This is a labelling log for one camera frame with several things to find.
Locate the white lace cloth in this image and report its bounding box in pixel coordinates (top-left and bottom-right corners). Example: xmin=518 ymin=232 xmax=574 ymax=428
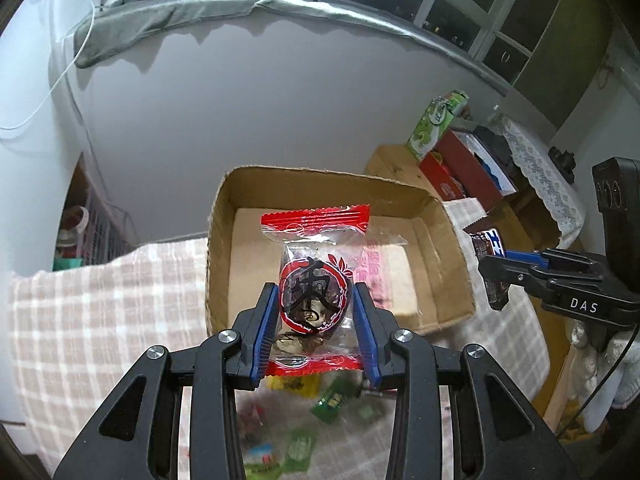
xmin=487 ymin=115 xmax=588 ymax=236

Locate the yellow snack packet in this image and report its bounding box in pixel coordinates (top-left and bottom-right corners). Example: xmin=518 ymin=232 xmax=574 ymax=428
xmin=267 ymin=375 xmax=321 ymax=401

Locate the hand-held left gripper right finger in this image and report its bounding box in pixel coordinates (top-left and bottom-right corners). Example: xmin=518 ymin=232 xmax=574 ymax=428
xmin=352 ymin=282 xmax=578 ymax=480

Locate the small red snack packet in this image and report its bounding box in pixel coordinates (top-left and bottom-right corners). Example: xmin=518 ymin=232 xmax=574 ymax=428
xmin=237 ymin=405 xmax=266 ymax=431

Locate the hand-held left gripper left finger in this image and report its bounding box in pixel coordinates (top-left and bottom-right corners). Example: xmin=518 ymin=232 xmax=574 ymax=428
xmin=52 ymin=282 xmax=279 ymax=480

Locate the red date snack packet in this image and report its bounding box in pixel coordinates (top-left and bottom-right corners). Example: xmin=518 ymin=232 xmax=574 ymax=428
xmin=260 ymin=203 xmax=372 ymax=377

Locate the small black device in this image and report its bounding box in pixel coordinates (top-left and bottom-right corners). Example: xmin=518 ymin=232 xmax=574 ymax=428
xmin=547 ymin=146 xmax=578 ymax=183

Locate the white window frame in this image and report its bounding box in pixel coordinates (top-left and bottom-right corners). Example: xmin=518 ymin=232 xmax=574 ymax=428
xmin=320 ymin=0 xmax=571 ymax=86

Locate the wire basket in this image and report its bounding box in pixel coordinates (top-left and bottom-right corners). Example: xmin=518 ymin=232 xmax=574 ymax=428
xmin=82 ymin=195 xmax=136 ymax=266

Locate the green tissue box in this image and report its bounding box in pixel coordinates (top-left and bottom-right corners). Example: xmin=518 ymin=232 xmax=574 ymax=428
xmin=406 ymin=91 xmax=468 ymax=161

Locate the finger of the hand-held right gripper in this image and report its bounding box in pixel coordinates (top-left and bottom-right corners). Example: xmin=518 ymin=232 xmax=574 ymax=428
xmin=504 ymin=247 xmax=608 ymax=273
xmin=477 ymin=255 xmax=606 ymax=296

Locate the dark brown snack packet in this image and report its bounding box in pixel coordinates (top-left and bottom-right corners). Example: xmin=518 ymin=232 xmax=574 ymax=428
xmin=462 ymin=227 xmax=513 ymax=311

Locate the brown cardboard carton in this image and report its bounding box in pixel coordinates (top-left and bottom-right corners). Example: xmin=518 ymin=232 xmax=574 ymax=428
xmin=365 ymin=145 xmax=443 ymax=196

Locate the white plush cloth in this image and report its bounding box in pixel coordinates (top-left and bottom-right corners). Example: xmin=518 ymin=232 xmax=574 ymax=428
xmin=567 ymin=320 xmax=640 ymax=433

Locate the white cable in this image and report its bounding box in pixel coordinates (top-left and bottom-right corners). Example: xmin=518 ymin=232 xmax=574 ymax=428
xmin=0 ymin=0 xmax=101 ymax=131

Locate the black cable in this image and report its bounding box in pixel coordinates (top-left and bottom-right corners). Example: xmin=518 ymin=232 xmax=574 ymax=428
xmin=560 ymin=330 xmax=640 ymax=436

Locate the round colourful snack packet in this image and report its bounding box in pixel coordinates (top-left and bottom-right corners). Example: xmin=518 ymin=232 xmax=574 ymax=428
xmin=244 ymin=442 xmax=281 ymax=473

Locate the cardboard box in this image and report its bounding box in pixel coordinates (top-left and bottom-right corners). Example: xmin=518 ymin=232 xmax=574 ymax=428
xmin=206 ymin=165 xmax=477 ymax=341

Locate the black bag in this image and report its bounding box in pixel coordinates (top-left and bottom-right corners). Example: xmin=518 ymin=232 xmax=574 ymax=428
xmin=472 ymin=125 xmax=516 ymax=181

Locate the grey windowsill cloth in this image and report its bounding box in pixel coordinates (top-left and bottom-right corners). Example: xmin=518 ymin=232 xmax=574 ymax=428
xmin=74 ymin=0 xmax=506 ymax=96

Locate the beige packet with pink label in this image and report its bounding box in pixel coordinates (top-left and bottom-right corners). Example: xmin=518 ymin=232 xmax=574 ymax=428
xmin=231 ymin=207 xmax=418 ymax=318

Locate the red carton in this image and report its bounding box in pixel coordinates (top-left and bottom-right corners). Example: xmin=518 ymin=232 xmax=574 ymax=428
xmin=419 ymin=130 xmax=503 ymax=213

